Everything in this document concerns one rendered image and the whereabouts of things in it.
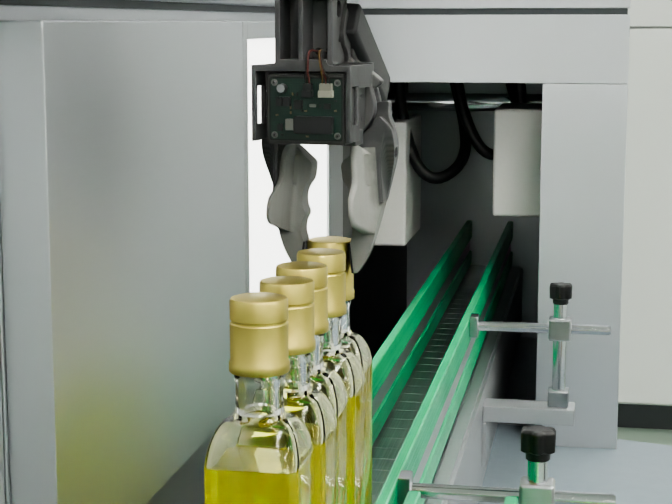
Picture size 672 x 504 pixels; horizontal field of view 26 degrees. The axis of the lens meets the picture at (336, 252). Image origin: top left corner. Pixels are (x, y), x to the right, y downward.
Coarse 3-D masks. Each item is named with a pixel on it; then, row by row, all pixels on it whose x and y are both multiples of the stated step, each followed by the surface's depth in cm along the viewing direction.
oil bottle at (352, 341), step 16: (352, 336) 107; (368, 352) 108; (368, 368) 108; (368, 384) 108; (368, 400) 108; (368, 416) 109; (368, 432) 109; (368, 448) 109; (368, 464) 109; (368, 480) 110; (368, 496) 110
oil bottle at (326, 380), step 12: (312, 372) 95; (324, 372) 96; (336, 372) 97; (312, 384) 94; (324, 384) 95; (336, 384) 96; (336, 396) 95; (336, 408) 94; (348, 408) 99; (348, 420) 99; (348, 432) 99; (348, 444) 99; (348, 456) 99; (348, 468) 99; (348, 480) 99; (348, 492) 100
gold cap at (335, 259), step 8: (312, 248) 102; (320, 248) 102; (328, 248) 102; (304, 256) 100; (312, 256) 100; (320, 256) 99; (328, 256) 99; (336, 256) 100; (344, 256) 101; (328, 264) 100; (336, 264) 100; (344, 264) 101; (328, 272) 100; (336, 272) 100; (344, 272) 101; (328, 280) 100; (336, 280) 100; (344, 280) 101; (328, 288) 100; (336, 288) 100; (344, 288) 101; (328, 296) 100; (336, 296) 100; (344, 296) 101; (328, 304) 100; (336, 304) 100; (344, 304) 101; (328, 312) 100; (336, 312) 100; (344, 312) 101
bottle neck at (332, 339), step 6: (330, 318) 100; (336, 318) 101; (330, 324) 101; (336, 324) 101; (330, 330) 101; (336, 330) 101; (324, 336) 101; (330, 336) 101; (336, 336) 101; (324, 342) 101; (330, 342) 101; (336, 342) 101; (324, 348) 101; (330, 348) 101; (336, 348) 101
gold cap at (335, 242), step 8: (312, 240) 106; (320, 240) 106; (328, 240) 106; (336, 240) 106; (344, 240) 106; (336, 248) 105; (344, 248) 105; (352, 280) 107; (352, 288) 107; (352, 296) 107
